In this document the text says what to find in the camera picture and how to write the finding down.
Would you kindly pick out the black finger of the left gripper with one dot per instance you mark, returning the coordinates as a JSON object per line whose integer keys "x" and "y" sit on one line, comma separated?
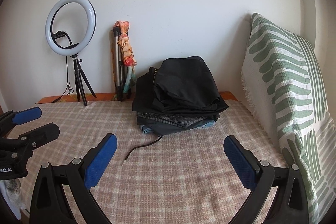
{"x": 37, "y": 137}

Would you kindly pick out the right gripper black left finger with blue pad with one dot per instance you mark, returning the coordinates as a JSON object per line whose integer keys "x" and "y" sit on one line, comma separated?
{"x": 49, "y": 203}

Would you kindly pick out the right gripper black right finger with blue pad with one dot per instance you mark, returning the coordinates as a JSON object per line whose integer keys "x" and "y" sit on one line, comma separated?
{"x": 289, "y": 204}

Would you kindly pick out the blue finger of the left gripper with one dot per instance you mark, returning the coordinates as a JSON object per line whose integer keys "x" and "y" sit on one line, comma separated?
{"x": 24, "y": 116}

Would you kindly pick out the black track pants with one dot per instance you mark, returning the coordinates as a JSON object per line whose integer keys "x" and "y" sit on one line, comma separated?
{"x": 180, "y": 86}

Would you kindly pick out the black mini tripod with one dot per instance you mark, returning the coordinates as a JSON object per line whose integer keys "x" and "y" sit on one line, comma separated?
{"x": 80, "y": 79}

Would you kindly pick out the beige checked bed blanket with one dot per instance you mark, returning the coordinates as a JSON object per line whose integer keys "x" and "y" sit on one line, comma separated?
{"x": 183, "y": 178}

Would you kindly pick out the folded silver tripod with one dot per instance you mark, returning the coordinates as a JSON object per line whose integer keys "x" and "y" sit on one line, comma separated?
{"x": 118, "y": 68}

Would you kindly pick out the green white leaf pillow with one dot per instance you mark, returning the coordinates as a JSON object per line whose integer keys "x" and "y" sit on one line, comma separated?
{"x": 285, "y": 89}

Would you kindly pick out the stack of folded clothes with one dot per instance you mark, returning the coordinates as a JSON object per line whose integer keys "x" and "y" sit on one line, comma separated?
{"x": 162, "y": 124}

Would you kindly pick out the white ring light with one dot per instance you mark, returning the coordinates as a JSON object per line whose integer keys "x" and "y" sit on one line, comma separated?
{"x": 70, "y": 26}

